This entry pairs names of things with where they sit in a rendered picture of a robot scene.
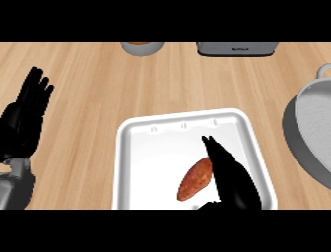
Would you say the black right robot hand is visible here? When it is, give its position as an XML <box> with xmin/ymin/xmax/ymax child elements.
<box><xmin>196</xmin><ymin>135</ymin><xmax>264</xmax><ymax>211</ymax></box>

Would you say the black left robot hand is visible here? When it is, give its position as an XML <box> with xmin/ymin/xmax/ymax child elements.
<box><xmin>0</xmin><ymin>66</ymin><xmax>56</xmax><ymax>164</ymax></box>

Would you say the orange sweet potato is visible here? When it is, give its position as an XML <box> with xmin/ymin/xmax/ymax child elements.
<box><xmin>176</xmin><ymin>157</ymin><xmax>215</xmax><ymax>202</ymax></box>

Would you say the white rectangular tray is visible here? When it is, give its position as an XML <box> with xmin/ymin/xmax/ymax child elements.
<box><xmin>111</xmin><ymin>107</ymin><xmax>280</xmax><ymax>211</ymax></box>

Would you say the grey bowl with brown contents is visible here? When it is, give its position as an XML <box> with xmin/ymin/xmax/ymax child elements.
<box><xmin>122</xmin><ymin>41</ymin><xmax>166</xmax><ymax>58</ymax></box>

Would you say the grey box appliance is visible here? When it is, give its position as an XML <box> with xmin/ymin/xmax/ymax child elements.
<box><xmin>196</xmin><ymin>41</ymin><xmax>282</xmax><ymax>58</ymax></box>

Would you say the grey pot with handles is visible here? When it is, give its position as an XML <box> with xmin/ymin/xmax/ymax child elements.
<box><xmin>283</xmin><ymin>62</ymin><xmax>331</xmax><ymax>199</ymax></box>

